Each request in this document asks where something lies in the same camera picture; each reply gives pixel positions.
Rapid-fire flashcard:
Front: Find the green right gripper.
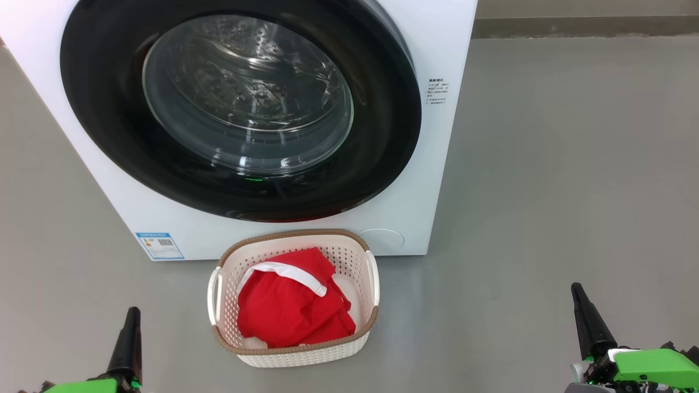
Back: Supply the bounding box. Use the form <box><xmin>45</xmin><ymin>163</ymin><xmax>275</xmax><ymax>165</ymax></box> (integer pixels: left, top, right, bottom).
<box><xmin>565</xmin><ymin>282</ymin><xmax>699</xmax><ymax>393</ymax></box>

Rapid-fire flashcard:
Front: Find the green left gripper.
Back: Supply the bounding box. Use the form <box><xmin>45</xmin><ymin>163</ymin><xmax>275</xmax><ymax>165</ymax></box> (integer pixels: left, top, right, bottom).
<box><xmin>19</xmin><ymin>306</ymin><xmax>144</xmax><ymax>393</ymax></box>

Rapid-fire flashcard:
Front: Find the red garment with white trim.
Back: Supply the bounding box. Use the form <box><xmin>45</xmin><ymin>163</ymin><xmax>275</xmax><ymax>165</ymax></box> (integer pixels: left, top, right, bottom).
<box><xmin>236</xmin><ymin>247</ymin><xmax>357</xmax><ymax>349</ymax></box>

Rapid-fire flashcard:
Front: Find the black round washer door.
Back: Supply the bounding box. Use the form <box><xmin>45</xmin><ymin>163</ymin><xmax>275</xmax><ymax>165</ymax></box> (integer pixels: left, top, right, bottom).
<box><xmin>60</xmin><ymin>0</ymin><xmax>423</xmax><ymax>223</ymax></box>

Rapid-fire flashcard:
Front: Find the white front-load washing machine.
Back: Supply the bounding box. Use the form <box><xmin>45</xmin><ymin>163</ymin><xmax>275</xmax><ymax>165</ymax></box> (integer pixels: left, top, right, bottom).
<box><xmin>0</xmin><ymin>0</ymin><xmax>479</xmax><ymax>261</ymax></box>

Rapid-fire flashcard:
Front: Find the cream laundry basket brown rim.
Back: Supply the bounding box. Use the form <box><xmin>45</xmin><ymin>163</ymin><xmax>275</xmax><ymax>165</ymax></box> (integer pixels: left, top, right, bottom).
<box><xmin>207</xmin><ymin>229</ymin><xmax>381</xmax><ymax>368</ymax></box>

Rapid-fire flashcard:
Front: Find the steel washing machine drum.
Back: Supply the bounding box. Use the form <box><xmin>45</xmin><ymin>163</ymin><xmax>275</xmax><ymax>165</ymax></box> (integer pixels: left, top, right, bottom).
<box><xmin>143</xmin><ymin>15</ymin><xmax>354</xmax><ymax>175</ymax></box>

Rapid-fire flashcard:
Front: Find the blue energy label sticker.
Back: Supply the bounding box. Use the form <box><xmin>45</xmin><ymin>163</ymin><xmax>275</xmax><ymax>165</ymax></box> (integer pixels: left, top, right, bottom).
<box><xmin>135</xmin><ymin>233</ymin><xmax>185</xmax><ymax>261</ymax></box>

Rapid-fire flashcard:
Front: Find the round white filter cover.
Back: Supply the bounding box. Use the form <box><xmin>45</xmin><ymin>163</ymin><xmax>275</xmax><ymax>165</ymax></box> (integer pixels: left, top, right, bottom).
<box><xmin>358</xmin><ymin>228</ymin><xmax>406</xmax><ymax>257</ymax></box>

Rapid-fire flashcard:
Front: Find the small printed text sticker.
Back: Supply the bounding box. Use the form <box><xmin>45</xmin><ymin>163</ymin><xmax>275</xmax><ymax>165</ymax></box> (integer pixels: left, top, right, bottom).
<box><xmin>426</xmin><ymin>78</ymin><xmax>450</xmax><ymax>106</ymax></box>

